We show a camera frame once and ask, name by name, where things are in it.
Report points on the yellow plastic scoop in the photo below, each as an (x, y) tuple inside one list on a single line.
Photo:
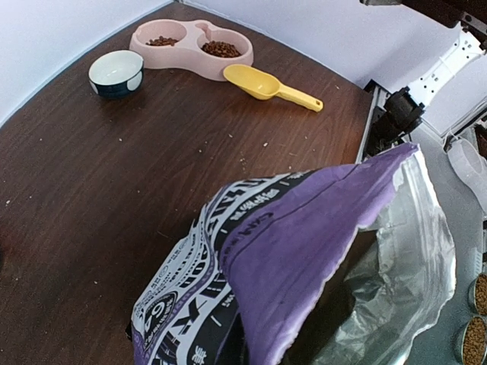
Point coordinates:
[(264, 86)]

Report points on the purple pet food bag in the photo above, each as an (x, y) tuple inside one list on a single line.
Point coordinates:
[(347, 263)]

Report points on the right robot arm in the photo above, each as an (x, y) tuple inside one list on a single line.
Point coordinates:
[(468, 46)]

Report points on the brown pet food kibble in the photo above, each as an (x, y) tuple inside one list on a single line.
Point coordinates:
[(213, 48)]

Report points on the pink double pet feeder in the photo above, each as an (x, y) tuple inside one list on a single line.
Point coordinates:
[(187, 53)]

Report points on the black and white ceramic bowl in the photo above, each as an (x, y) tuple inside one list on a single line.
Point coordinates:
[(116, 74)]

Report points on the white cup on floor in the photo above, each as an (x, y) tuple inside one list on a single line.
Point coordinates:
[(470, 167)]

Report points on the kibble tin on floor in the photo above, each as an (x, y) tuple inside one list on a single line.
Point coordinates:
[(477, 294), (470, 342)]

